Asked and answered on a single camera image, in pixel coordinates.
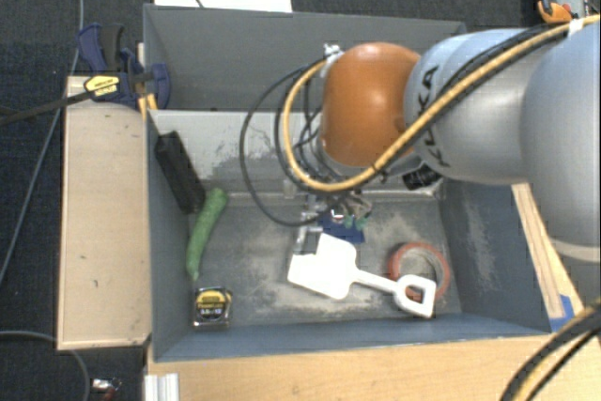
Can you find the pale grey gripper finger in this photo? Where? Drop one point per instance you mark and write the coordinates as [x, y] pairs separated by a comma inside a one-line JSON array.
[[303, 240], [311, 217]]

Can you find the white plastic toy shovel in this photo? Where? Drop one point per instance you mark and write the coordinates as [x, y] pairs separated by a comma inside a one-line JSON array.
[[328, 270]]

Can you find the green toy cucumber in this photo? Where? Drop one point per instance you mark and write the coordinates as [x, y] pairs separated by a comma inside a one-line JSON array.
[[204, 230]]

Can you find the yellow and black tape measure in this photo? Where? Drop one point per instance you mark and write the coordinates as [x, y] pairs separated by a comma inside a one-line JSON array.
[[212, 307]]

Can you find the black flat block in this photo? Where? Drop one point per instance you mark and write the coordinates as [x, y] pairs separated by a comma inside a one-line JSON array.
[[180, 174]]

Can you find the grey metal bin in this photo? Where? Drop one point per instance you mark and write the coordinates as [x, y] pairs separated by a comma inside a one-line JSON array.
[[263, 61]]

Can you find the pale wood board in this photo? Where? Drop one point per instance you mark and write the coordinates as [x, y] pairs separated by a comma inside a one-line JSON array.
[[103, 220]]

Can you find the black cylinder on white bracket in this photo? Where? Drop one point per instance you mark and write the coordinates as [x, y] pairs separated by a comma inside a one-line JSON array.
[[422, 179]]

